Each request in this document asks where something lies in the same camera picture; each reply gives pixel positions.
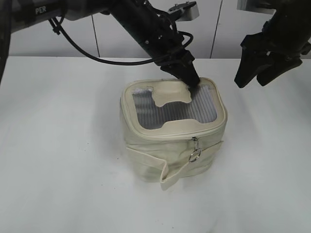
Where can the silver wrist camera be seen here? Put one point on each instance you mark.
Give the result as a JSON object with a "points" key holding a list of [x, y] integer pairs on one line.
{"points": [[187, 11], [257, 6]]}

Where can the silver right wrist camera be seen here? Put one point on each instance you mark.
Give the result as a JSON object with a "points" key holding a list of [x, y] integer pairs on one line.
{"points": [[257, 6]]}

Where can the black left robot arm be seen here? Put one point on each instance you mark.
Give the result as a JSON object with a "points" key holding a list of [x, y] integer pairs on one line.
{"points": [[153, 29]]}

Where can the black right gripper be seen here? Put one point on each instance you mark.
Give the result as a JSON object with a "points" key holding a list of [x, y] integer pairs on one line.
{"points": [[272, 52]]}

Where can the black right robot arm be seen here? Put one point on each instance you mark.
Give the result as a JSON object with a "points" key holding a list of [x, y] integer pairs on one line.
{"points": [[297, 11]]}

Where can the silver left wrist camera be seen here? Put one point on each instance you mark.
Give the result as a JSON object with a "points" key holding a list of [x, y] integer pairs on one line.
{"points": [[187, 11]]}

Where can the cream canvas zipper bag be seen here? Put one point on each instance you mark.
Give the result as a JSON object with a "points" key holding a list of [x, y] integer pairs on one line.
{"points": [[170, 130]]}

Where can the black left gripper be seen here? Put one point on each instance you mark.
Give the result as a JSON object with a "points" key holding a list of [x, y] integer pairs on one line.
{"points": [[168, 47]]}

